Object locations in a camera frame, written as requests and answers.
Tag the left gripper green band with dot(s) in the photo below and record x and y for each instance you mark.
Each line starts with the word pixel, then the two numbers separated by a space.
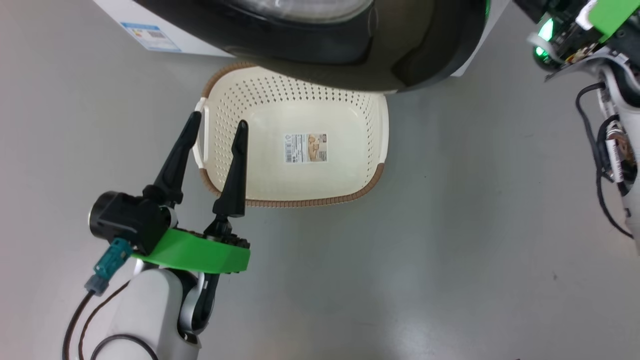
pixel 200 252

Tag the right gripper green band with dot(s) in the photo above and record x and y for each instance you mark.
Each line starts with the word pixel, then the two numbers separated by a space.
pixel 612 15

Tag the dark grey washing machine door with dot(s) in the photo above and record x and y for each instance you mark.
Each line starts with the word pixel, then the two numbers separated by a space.
pixel 280 37

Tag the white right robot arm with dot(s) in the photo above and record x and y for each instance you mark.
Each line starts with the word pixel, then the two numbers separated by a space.
pixel 631 130

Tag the cream perforated laundry basket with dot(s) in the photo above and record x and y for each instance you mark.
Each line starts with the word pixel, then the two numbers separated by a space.
pixel 280 185

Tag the paper label in basket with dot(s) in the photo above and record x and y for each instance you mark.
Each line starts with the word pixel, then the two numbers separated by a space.
pixel 306 147

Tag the white front-load washing machine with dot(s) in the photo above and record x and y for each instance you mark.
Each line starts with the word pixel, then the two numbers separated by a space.
pixel 117 12

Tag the blue energy label sticker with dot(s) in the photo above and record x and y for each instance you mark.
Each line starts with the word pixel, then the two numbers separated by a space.
pixel 150 36

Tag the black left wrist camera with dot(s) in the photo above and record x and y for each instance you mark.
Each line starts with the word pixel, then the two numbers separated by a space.
pixel 125 217

